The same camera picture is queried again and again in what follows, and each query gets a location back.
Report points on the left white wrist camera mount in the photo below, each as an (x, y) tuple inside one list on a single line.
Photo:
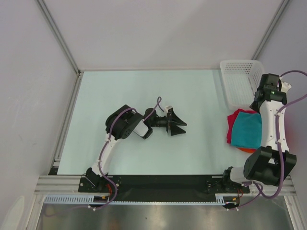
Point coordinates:
[(167, 108)]

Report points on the white slotted cable duct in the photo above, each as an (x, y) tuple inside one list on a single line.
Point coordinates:
[(99, 200)]

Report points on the folded red t shirt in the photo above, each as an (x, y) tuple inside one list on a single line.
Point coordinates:
[(231, 120)]

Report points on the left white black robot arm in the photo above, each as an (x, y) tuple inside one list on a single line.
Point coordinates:
[(119, 126)]

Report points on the left aluminium corner post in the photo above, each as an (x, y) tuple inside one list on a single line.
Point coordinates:
[(57, 34)]

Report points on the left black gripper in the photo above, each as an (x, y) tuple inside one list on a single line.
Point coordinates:
[(175, 121)]

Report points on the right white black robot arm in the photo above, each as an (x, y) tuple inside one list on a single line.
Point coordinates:
[(272, 162)]

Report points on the right aluminium corner post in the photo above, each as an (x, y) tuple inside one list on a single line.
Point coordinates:
[(271, 28)]

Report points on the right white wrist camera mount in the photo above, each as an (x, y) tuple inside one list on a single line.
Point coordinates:
[(284, 86)]

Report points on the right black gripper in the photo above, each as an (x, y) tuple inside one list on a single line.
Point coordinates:
[(254, 106)]

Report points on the folded orange t shirt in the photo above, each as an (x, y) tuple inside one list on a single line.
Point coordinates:
[(247, 150)]

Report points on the aluminium frame rail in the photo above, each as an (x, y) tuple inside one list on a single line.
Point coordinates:
[(69, 184)]

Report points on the aluminium corner post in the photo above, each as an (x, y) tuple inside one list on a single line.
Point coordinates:
[(271, 28), (57, 34)]

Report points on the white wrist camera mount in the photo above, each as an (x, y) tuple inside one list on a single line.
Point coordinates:
[(284, 86), (167, 108)]

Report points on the teal t shirt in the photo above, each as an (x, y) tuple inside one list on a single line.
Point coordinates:
[(247, 131)]

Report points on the white plastic perforated basket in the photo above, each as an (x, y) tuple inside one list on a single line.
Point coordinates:
[(241, 79)]

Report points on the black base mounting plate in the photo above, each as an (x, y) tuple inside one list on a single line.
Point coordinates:
[(184, 187)]

